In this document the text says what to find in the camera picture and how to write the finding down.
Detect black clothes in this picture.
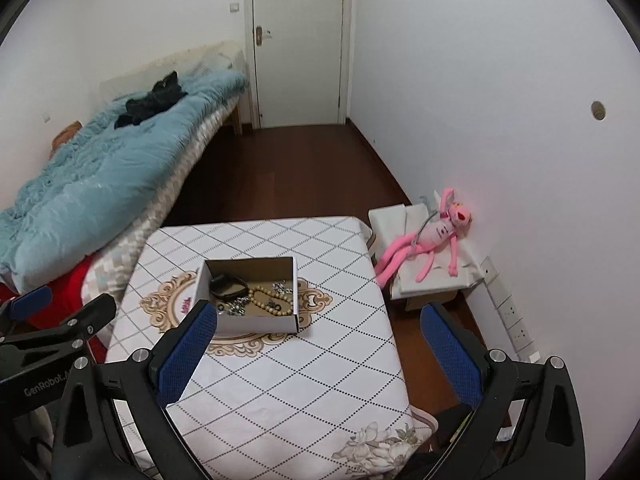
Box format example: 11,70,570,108
115,71,188,129

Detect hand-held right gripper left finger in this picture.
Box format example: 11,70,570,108
50,299,219,480

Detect white wall socket strip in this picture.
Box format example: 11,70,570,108
480,255,543,363

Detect wooden beaded bracelet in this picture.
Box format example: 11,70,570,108
247,283,295,317

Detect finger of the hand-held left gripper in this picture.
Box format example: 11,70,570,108
0,285,54,336
0,294,117,366

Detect grey wire hanger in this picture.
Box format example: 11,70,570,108
407,194,448,251

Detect white diamond-print tablecloth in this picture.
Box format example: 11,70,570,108
105,216,438,480

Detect black smart band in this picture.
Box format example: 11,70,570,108
208,272,249,302

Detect white door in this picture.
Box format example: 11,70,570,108
245,0,353,128

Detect white storage box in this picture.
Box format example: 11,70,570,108
368,203,485,306

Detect red blanket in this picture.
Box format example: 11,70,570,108
0,255,113,348

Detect pink plush toy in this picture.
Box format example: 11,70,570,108
374,187,473,288

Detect light blue duvet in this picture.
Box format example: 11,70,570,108
0,70,249,293

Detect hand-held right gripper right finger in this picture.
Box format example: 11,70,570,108
420,301,586,480

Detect brown plush toy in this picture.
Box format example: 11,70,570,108
50,120,83,151

